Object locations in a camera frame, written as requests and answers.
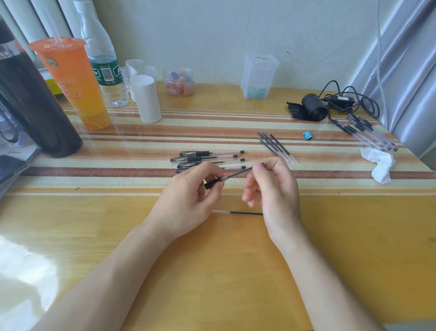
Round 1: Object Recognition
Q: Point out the person's left hand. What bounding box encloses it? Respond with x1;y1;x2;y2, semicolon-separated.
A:
149;162;226;240

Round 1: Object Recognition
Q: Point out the person's right hand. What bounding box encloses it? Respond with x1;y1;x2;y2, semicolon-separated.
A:
241;157;301;240

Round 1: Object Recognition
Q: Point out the pen barrel with black grip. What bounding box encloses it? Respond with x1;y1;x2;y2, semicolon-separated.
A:
204;176;228;190

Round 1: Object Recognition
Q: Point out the black ink pen refill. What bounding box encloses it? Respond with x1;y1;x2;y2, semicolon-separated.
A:
262;130;294;162
268;131;299;163
211;210;265;216
257;138;279;157
256;131;290;161
223;161;272;181

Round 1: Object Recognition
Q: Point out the person's left forearm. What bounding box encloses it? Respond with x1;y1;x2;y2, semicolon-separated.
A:
30;218;179;331

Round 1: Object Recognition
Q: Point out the person's right forearm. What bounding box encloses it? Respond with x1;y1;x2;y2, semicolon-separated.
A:
271;220;387;331

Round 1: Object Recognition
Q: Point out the clear black gel pen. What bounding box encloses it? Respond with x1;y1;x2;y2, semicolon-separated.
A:
176;165;246;175
179;150;245;157
170;154;238;163
177;158;245;170

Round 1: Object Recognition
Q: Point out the striped table mat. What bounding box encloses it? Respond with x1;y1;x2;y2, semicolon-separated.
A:
6;107;432;198

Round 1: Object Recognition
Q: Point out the clear cup of candies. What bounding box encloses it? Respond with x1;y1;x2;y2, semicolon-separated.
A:
162;67;195;97

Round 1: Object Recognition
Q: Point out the white paper roll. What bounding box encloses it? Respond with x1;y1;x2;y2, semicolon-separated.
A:
130;74;162;124

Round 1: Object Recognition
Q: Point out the clear plastic container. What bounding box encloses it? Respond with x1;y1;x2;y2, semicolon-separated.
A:
240;53;281;100

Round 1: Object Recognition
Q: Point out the pile of clear pens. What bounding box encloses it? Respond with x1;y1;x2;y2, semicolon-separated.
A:
330;113;399;153

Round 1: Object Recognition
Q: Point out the crumpled white tissue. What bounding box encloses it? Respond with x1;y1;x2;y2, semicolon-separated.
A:
360;147;396;185

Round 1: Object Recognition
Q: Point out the white plastic cup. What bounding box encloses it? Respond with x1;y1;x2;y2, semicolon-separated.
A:
125;59;146;103

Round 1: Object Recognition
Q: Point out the clear water bottle green label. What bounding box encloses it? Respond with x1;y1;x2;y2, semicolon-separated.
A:
73;0;130;108

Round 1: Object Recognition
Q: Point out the orange drink cup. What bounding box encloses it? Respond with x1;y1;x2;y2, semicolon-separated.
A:
28;37;112;131

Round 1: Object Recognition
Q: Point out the grey curtain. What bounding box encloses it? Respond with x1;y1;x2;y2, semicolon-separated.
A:
347;0;436;171

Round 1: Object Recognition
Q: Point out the black tall bottle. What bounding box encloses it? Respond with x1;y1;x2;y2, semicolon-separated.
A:
0;15;84;159

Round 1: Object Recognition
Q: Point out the grey laptop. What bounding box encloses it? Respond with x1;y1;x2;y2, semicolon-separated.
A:
0;146;39;202

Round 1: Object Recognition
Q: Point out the clear drinking straw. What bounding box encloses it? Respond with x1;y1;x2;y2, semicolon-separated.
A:
42;0;64;44

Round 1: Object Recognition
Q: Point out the white radiator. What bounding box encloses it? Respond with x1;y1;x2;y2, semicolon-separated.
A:
0;0;86;72

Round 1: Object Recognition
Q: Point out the black strap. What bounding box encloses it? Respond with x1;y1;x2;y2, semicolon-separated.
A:
286;101;309;120

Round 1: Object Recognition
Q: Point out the black cylindrical camera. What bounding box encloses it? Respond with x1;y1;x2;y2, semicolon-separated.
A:
301;93;329;122

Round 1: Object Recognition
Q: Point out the black cable with adapter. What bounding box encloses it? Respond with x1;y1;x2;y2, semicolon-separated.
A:
321;80;381;120

